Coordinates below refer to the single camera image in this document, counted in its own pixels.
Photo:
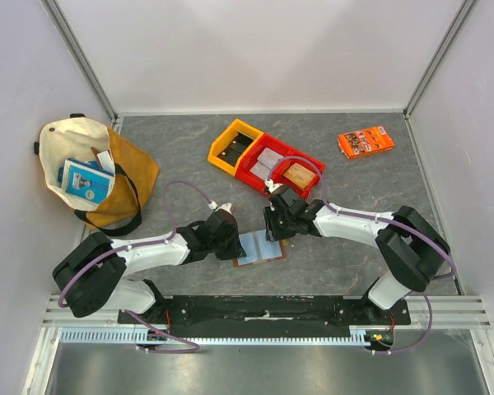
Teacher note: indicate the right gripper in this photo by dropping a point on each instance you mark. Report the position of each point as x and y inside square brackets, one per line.
[272, 225]

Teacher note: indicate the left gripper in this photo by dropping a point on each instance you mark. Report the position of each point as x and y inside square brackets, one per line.
[235, 250]

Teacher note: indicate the brown leather card holder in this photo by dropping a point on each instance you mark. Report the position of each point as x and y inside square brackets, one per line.
[259, 249]

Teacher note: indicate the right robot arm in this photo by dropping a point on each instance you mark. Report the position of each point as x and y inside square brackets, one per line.
[413, 250]

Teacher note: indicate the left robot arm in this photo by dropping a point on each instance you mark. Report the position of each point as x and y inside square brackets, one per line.
[95, 275]

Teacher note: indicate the gold card stack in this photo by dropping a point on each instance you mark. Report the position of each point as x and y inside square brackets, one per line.
[299, 175]

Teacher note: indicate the red bin with silver cards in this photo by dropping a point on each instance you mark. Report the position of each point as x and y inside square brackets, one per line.
[243, 174]

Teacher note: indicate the silver card stack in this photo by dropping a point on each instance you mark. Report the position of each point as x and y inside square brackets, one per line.
[264, 163]

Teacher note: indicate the red bin with gold cards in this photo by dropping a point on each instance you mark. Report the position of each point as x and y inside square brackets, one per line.
[294, 156]

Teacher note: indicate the black card stack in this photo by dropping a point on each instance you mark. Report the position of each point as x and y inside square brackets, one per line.
[238, 145]

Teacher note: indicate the yellow plastic bin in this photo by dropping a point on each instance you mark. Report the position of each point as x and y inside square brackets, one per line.
[225, 138]

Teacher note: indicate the orange printed box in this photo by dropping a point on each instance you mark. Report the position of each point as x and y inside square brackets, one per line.
[365, 142]

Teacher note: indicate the blue and white booklet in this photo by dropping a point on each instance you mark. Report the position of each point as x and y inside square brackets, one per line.
[89, 183]

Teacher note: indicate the white and tan tote bag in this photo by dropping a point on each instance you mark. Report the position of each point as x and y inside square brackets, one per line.
[87, 140]

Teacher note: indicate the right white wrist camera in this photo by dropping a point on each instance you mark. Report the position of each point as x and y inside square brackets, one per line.
[271, 186]

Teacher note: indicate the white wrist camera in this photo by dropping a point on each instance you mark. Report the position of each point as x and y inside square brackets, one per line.
[271, 186]
[228, 207]

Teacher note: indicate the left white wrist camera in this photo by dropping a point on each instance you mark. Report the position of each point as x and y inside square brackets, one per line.
[228, 207]

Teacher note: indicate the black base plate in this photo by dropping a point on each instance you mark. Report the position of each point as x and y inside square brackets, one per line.
[190, 310]

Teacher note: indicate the aluminium frame rail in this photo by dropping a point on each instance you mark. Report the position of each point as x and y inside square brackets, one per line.
[438, 312]

